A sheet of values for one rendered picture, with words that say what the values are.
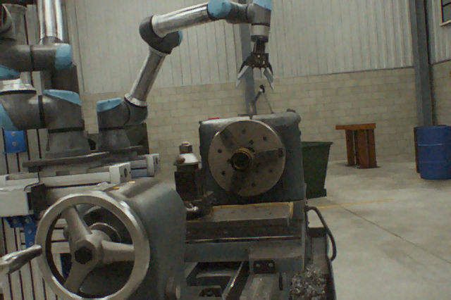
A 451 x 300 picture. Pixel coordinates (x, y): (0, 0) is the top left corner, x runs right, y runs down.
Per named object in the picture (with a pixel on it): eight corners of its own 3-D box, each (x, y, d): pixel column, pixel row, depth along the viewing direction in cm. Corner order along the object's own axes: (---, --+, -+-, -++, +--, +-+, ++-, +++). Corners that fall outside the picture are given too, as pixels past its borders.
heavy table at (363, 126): (337, 163, 1138) (334, 125, 1133) (354, 162, 1141) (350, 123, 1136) (361, 169, 978) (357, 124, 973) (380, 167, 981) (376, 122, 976)
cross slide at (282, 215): (153, 227, 136) (152, 213, 136) (292, 220, 128) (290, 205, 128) (132, 241, 120) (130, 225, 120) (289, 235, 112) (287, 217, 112)
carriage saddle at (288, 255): (156, 244, 139) (154, 225, 138) (305, 238, 130) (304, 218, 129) (114, 277, 109) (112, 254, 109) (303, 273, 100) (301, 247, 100)
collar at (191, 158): (177, 163, 129) (177, 153, 129) (204, 161, 128) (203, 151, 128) (169, 166, 121) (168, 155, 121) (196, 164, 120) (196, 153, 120)
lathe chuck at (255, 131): (210, 188, 192) (215, 116, 189) (282, 196, 186) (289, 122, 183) (205, 191, 183) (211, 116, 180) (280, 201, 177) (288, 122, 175)
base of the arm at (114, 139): (91, 151, 196) (89, 129, 195) (103, 148, 211) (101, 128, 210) (124, 148, 195) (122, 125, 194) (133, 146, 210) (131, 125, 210)
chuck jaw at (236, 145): (237, 155, 182) (219, 133, 183) (246, 148, 181) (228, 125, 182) (232, 158, 172) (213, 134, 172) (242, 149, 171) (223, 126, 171)
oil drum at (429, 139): (413, 177, 791) (410, 128, 786) (445, 174, 796) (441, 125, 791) (431, 181, 732) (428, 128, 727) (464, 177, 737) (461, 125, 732)
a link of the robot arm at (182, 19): (125, 16, 185) (223, -13, 160) (142, 20, 195) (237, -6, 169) (127, 44, 186) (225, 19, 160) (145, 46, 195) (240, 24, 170)
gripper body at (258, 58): (249, 66, 169) (251, 34, 168) (246, 68, 178) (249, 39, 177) (268, 68, 170) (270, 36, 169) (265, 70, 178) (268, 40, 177)
